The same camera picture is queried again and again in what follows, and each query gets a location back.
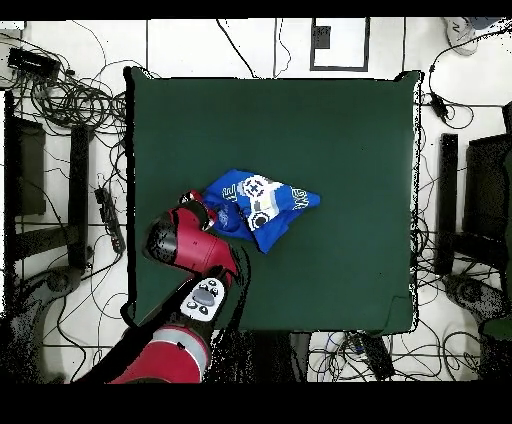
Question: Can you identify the blue printed T-shirt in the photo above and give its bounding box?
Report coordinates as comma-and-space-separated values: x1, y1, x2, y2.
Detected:
201, 168, 322, 256

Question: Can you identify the black power strip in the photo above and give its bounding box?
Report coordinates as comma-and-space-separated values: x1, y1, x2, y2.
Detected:
351, 331, 397, 381
93, 186, 127, 255

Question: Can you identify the dark green table cloth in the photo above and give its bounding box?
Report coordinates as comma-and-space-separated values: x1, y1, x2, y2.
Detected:
121, 65, 425, 337

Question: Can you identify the grey curved stand base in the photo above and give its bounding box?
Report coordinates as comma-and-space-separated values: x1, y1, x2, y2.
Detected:
441, 273, 512, 321
7, 265, 83, 383

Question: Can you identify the grey square floor hatch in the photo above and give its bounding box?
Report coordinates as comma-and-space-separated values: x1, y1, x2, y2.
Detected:
308, 17, 370, 72

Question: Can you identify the black rectangular device box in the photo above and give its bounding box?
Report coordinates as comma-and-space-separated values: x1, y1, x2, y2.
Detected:
6, 46, 62, 80

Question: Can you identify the dark green round object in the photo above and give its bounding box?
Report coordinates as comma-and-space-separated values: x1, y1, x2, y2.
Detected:
479, 315, 512, 342

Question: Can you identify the person's foot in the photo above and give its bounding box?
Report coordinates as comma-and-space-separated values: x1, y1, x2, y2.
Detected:
441, 17, 480, 57

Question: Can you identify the black metal stand frame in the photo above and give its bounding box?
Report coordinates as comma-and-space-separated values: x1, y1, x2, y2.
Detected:
434, 101, 512, 281
2, 90, 95, 281

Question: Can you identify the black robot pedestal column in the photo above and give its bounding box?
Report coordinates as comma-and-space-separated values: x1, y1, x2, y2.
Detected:
211, 330, 312, 383

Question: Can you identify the long black floor cable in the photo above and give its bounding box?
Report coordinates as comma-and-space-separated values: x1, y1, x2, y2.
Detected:
215, 17, 257, 80

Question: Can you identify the tangled black cable bundle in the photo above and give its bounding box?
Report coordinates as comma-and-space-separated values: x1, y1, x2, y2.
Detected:
0, 31, 130, 137

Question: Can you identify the thin black floor cable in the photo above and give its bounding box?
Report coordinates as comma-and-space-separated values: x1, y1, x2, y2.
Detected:
273, 17, 292, 79

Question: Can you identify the black power adapter with cable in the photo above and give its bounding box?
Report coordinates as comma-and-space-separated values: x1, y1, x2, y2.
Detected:
427, 27, 512, 131

